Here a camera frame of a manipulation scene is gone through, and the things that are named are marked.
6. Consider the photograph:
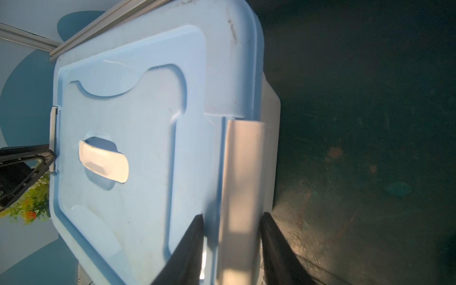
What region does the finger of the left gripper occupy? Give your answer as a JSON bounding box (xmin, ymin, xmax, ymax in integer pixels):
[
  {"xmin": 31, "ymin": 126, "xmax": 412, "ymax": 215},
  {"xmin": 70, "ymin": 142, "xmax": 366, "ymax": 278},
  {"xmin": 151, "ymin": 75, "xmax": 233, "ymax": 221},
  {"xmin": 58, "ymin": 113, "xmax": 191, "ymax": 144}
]
[{"xmin": 1, "ymin": 144, "xmax": 57, "ymax": 211}]

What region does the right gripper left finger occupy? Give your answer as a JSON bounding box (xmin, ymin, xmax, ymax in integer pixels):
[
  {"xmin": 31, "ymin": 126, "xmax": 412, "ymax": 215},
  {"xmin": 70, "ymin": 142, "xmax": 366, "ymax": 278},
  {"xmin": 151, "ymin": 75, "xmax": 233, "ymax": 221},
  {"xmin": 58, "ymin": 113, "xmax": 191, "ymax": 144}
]
[{"xmin": 152, "ymin": 214, "xmax": 204, "ymax": 285}]

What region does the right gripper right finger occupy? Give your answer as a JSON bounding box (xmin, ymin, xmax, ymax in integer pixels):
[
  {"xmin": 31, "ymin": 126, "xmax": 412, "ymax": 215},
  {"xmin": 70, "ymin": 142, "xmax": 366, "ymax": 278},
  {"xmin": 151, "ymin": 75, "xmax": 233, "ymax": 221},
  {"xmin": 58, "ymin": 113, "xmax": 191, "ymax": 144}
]
[{"xmin": 260, "ymin": 212, "xmax": 315, "ymax": 285}]

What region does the white plastic storage bin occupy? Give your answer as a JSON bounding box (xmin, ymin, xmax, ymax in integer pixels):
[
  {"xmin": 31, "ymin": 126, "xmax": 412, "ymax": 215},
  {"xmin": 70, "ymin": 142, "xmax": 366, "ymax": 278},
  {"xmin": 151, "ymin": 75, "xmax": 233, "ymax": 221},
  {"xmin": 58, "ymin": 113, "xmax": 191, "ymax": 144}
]
[{"xmin": 48, "ymin": 71, "xmax": 282, "ymax": 285}]

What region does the light blue bin lid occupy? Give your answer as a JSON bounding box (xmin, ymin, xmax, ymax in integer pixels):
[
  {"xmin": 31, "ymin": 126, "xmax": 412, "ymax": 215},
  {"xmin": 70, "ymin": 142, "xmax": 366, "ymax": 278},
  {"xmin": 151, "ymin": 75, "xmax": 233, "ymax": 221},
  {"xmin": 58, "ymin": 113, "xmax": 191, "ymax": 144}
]
[{"xmin": 50, "ymin": 1, "xmax": 264, "ymax": 285}]

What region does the potted artificial flower plant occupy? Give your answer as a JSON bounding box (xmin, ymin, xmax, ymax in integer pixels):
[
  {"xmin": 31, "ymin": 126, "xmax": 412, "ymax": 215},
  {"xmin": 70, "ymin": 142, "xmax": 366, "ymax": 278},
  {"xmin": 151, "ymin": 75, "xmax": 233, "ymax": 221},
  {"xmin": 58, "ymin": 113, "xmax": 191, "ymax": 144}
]
[{"xmin": 1, "ymin": 173, "xmax": 51, "ymax": 224}]

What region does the aluminium frame rail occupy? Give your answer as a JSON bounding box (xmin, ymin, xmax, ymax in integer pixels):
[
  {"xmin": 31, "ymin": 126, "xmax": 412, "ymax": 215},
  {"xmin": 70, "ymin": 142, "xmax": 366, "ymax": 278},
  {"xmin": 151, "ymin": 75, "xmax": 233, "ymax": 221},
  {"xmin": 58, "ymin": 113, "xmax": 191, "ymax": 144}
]
[{"xmin": 1, "ymin": 1, "xmax": 167, "ymax": 64}]

